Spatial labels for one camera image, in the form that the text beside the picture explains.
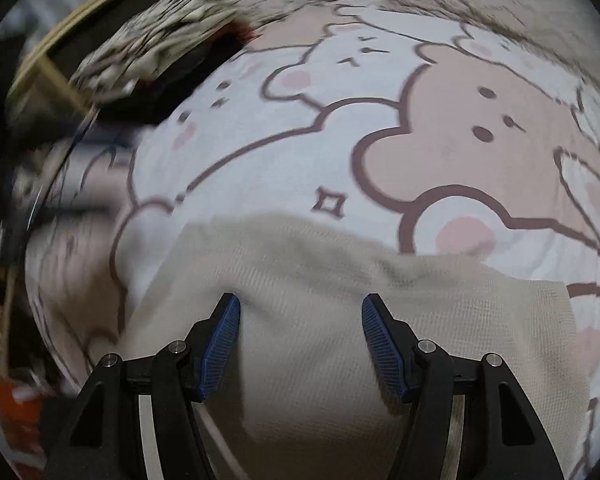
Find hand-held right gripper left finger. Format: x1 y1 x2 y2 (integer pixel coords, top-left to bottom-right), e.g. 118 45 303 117
45 292 242 480

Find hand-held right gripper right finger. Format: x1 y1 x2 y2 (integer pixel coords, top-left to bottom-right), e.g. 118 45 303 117
361 293 563 480

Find beige pants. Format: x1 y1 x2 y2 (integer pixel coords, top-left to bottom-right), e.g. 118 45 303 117
115 212 593 480

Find bear printed bed sheet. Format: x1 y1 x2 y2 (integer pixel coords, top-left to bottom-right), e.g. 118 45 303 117
25 0 600 480

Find orange object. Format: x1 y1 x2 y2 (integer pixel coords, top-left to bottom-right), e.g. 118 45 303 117
0 380 46 441

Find grey-white fluffy blanket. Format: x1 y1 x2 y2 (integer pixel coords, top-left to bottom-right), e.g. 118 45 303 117
380 0 600 106

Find wooden bed rail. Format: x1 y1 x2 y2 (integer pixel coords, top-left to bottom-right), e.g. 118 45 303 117
10 0 216 126

